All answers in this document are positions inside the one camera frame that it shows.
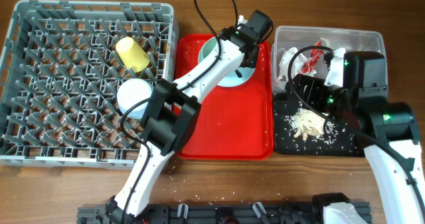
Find green plastic bowl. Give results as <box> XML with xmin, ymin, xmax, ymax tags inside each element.
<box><xmin>198</xmin><ymin>37</ymin><xmax>217</xmax><ymax>63</ymax></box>

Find white napkin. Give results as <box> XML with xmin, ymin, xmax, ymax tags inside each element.
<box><xmin>278</xmin><ymin>47</ymin><xmax>307</xmax><ymax>80</ymax></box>

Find red snack wrapper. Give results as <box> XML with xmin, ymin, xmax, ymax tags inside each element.
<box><xmin>300</xmin><ymin>49</ymin><xmax>323</xmax><ymax>76</ymax></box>

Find yellow plastic cup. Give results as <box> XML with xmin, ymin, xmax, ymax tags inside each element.
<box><xmin>116</xmin><ymin>37</ymin><xmax>150</xmax><ymax>72</ymax></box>

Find light blue food bowl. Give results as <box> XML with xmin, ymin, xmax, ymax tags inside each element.
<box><xmin>117</xmin><ymin>78</ymin><xmax>153</xmax><ymax>114</ymax></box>

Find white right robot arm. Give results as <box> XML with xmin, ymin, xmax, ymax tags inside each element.
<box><xmin>286</xmin><ymin>46</ymin><xmax>424</xmax><ymax>223</ymax></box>

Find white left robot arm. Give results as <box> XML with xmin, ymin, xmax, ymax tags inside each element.
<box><xmin>106</xmin><ymin>10</ymin><xmax>274</xmax><ymax>223</ymax></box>

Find grey dishwasher rack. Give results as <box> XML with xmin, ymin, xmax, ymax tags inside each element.
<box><xmin>1</xmin><ymin>0</ymin><xmax>179</xmax><ymax>169</ymax></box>

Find light blue plate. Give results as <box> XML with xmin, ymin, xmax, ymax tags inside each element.
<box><xmin>198</xmin><ymin>34</ymin><xmax>258</xmax><ymax>88</ymax></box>

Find rice and food scraps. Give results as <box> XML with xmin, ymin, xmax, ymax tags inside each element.
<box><xmin>277</xmin><ymin>108</ymin><xmax>339</xmax><ymax>145</ymax></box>

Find clear plastic bin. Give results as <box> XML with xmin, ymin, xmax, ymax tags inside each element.
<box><xmin>270</xmin><ymin>26</ymin><xmax>386</xmax><ymax>95</ymax></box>

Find black tray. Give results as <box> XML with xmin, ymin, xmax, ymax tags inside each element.
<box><xmin>273</xmin><ymin>93</ymin><xmax>364</xmax><ymax>157</ymax></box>

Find red serving tray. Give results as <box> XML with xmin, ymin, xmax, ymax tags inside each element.
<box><xmin>178</xmin><ymin>42</ymin><xmax>274</xmax><ymax>160</ymax></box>

